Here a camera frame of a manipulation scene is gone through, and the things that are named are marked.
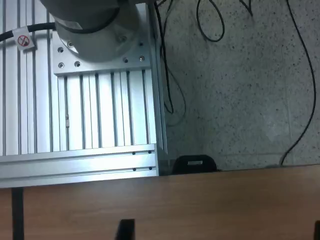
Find long black floor cable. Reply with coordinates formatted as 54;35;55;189
279;0;317;166

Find black cable with silver plug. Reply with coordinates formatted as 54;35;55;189
0;21;58;43

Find black flat strip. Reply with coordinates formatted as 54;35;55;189
11;186;25;240

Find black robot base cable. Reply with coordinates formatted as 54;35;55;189
152;0;187;127

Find looped black floor cable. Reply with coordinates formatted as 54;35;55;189
196;0;225;43

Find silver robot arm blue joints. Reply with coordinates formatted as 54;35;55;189
39;0;141;63

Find white warning tag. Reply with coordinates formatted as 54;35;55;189
13;26;36;52

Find aluminium profile robot stand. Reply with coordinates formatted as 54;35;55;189
0;0;168;188

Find aluminium base mounting plate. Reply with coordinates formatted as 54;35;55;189
51;2;153;77

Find kinked black floor cable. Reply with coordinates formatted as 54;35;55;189
237;0;255;18

